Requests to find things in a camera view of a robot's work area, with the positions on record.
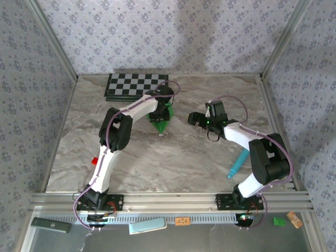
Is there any grey slotted cable duct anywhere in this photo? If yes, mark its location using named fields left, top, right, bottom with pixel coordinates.
left=39, top=213, right=241, bottom=224

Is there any aluminium corner post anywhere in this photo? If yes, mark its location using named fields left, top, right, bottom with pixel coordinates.
left=261, top=0, right=313, bottom=79
left=26, top=0, right=79, bottom=82

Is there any light blue card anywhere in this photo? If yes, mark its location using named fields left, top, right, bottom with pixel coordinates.
left=128, top=217, right=168, bottom=235

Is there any aluminium mounting rail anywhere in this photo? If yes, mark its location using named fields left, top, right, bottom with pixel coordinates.
left=28, top=191, right=314, bottom=214

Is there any thin aluminium edge strip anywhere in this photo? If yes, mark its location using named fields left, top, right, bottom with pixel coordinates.
left=40, top=75, right=79, bottom=192

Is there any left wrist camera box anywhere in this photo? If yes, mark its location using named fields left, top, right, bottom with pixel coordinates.
left=156, top=85, right=175, bottom=98

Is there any black flat device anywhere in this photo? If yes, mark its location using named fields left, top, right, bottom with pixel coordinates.
left=30, top=217, right=72, bottom=234

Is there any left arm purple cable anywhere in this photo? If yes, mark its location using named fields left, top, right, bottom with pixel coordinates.
left=72, top=80, right=181, bottom=232

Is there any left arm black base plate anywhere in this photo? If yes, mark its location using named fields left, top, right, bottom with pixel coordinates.
left=76, top=194, right=124, bottom=212

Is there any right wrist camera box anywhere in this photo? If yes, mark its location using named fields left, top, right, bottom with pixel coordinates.
left=205, top=100, right=228, bottom=120

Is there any blue marker pen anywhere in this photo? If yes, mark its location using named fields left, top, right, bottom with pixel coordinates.
left=227, top=148, right=250, bottom=180

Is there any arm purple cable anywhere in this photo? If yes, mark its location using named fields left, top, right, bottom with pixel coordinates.
left=209, top=94, right=294, bottom=231
left=72, top=80, right=181, bottom=232

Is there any wide aluminium side rail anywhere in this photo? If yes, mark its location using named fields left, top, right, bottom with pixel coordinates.
left=258, top=75, right=299, bottom=191

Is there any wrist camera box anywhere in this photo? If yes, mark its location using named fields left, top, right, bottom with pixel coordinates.
left=205, top=100, right=228, bottom=120
left=156, top=85, right=175, bottom=98

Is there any green paper sheet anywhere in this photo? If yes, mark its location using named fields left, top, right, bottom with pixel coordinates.
left=147, top=104, right=175, bottom=134

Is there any black and grey chessboard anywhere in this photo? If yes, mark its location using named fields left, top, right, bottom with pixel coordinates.
left=104, top=73, right=169, bottom=103

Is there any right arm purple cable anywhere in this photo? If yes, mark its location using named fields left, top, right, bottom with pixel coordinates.
left=209, top=94, right=294, bottom=231

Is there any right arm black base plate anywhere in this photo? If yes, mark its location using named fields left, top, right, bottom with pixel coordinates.
left=215, top=193, right=265, bottom=211

